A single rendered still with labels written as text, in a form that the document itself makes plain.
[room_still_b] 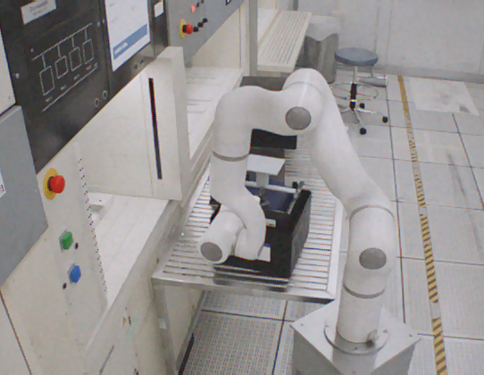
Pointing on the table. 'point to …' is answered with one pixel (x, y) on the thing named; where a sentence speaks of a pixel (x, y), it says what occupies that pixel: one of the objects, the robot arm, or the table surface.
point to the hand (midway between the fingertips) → (250, 190)
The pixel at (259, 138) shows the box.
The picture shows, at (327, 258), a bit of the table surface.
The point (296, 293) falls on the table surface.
